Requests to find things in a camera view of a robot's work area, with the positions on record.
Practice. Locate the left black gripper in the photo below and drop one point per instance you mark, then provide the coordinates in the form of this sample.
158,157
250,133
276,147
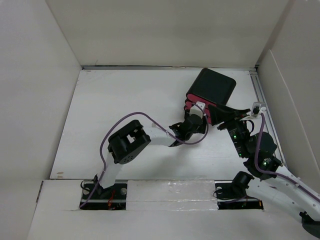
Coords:
200,128

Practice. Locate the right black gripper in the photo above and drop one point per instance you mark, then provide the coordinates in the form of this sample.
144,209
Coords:
222,113

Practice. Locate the pink drawer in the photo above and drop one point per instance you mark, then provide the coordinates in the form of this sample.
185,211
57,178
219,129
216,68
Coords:
193,98
208,118
198,108

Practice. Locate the black drawer organizer box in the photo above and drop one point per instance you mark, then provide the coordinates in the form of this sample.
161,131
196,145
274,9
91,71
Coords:
214,85

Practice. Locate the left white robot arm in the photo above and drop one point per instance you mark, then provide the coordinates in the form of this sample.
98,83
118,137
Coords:
123,146

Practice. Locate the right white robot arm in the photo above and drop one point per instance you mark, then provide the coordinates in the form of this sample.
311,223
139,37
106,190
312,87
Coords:
266,178

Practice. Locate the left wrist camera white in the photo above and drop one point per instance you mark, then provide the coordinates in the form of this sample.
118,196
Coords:
201,106

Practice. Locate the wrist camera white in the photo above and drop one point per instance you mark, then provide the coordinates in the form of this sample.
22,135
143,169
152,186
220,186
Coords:
258,108
201,106

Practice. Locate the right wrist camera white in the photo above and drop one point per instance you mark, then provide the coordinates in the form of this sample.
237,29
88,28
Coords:
258,108

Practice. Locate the aluminium rail back edge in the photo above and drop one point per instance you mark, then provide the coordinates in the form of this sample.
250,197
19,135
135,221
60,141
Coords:
135,67

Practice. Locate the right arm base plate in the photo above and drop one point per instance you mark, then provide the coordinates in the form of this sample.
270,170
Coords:
228,199

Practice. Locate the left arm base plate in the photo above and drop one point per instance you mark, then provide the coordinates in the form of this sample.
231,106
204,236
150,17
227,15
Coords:
113,198

